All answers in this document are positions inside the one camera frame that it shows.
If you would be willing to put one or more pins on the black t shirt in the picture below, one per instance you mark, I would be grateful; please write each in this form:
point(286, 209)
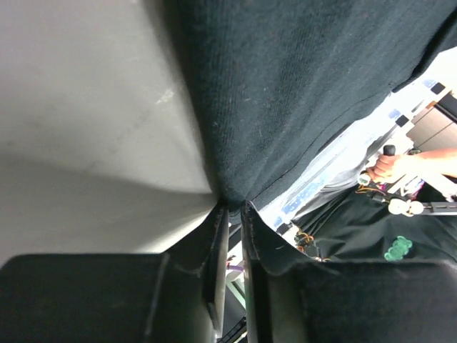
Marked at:
point(272, 82)

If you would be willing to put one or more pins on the operator forearm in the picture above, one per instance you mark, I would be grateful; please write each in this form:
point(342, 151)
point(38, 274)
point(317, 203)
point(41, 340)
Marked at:
point(440, 161)

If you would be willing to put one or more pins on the operator bare hand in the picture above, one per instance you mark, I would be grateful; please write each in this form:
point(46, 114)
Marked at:
point(389, 169)

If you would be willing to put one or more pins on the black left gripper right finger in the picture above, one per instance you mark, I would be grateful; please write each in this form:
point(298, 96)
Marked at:
point(293, 298)

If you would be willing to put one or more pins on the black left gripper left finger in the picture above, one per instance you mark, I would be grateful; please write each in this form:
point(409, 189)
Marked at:
point(175, 296)

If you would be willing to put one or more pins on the black control handle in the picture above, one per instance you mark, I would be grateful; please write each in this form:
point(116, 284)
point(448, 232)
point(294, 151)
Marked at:
point(389, 150)

